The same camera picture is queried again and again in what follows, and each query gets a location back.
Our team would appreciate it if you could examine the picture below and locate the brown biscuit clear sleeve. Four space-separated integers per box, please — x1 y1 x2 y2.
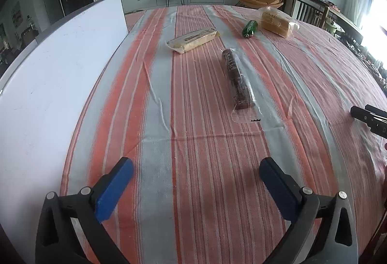
222 48 262 124

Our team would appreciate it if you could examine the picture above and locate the orange striped tablecloth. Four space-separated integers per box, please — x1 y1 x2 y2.
59 4 387 264

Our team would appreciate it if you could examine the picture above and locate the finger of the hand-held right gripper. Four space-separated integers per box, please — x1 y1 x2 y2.
351 106 387 139
365 104 387 118

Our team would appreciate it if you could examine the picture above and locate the bright window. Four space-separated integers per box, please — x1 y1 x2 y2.
360 0 387 41

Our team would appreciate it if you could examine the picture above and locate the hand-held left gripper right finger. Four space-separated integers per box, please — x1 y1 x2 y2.
257 157 359 264

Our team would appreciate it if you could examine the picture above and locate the green snack packet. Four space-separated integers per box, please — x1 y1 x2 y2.
242 20 257 38

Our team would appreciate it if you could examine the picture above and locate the framed wall picture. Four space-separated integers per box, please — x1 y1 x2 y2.
11 1 24 25

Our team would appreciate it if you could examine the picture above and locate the large white box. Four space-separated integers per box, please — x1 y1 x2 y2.
0 0 129 264

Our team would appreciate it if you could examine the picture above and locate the dark wooden chair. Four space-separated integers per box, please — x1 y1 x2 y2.
290 0 330 29

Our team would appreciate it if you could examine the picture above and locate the bread loaf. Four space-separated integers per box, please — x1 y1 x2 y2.
257 7 300 38

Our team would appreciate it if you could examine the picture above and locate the wooden side desk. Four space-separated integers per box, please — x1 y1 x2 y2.
327 4 363 38

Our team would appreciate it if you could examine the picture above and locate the pale yellow cake packet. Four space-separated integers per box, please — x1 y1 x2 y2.
165 27 221 54

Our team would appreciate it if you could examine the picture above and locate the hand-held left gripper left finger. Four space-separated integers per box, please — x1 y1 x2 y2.
36 157 134 264

